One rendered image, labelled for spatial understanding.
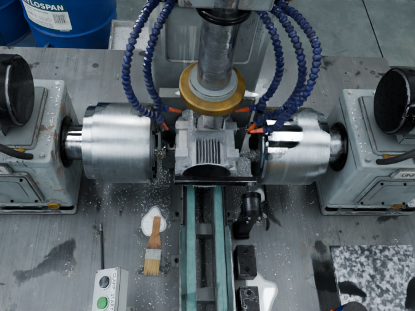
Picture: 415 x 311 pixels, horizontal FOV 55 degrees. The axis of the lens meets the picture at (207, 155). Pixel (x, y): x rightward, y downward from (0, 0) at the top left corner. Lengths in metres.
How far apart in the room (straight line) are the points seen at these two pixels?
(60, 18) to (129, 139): 1.57
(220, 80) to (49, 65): 1.00
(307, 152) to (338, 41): 2.20
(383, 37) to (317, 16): 0.54
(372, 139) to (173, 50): 0.65
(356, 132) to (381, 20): 2.48
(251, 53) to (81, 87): 0.77
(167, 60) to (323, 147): 0.55
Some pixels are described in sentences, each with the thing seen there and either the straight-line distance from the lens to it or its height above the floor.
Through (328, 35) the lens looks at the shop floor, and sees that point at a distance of 3.35.
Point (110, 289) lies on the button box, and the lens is 1.07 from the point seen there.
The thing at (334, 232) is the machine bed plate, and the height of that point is 0.80.
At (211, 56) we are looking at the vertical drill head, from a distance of 0.95.
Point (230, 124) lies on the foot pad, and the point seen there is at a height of 1.08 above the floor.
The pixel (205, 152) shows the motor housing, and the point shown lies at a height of 1.09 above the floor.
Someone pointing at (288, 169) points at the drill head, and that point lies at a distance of 1.20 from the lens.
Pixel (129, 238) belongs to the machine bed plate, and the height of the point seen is 0.80.
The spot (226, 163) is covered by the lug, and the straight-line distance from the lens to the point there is 1.18.
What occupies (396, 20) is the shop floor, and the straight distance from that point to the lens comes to 3.75.
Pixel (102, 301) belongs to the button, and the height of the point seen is 1.07.
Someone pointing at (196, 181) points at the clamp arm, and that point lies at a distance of 1.21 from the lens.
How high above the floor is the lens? 2.11
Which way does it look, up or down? 59 degrees down
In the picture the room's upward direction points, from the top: 9 degrees clockwise
